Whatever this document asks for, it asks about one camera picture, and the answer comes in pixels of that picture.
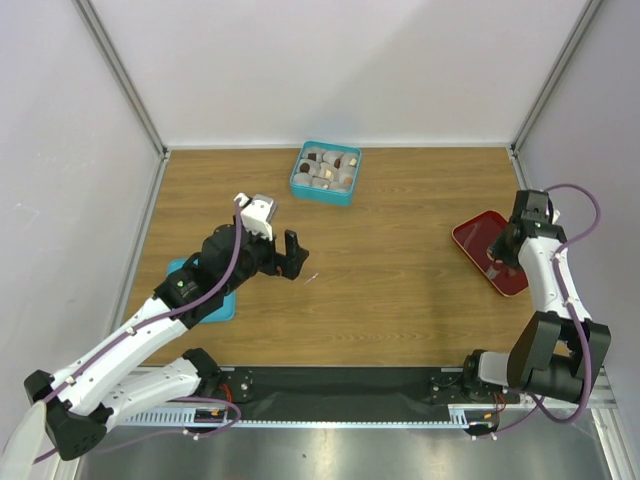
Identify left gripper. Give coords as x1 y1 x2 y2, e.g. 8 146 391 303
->
220 213 307 295

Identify metal tongs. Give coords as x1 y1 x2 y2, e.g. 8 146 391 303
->
485 251 503 281

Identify teal box lid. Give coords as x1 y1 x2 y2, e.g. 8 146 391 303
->
165 254 237 324

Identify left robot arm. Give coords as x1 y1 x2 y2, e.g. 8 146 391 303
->
24 220 309 460

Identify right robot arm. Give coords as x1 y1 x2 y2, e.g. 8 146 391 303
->
460 190 611 407

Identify red chocolate tray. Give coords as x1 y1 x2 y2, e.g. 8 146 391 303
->
452 210 528 297

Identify teal chocolate box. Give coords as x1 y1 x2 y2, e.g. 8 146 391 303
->
289 141 363 207

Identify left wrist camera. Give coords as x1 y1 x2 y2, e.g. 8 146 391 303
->
234 193 278 241

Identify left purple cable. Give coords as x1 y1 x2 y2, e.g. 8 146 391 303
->
29 194 246 464

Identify slotted cable duct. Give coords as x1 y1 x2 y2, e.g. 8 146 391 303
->
149 403 506 430

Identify right aluminium frame post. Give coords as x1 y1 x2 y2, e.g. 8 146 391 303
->
511 0 604 155

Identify aluminium frame post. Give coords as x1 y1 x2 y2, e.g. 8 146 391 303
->
71 0 168 161
511 0 604 155

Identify left aluminium frame post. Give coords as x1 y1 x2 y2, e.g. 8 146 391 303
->
71 0 168 161

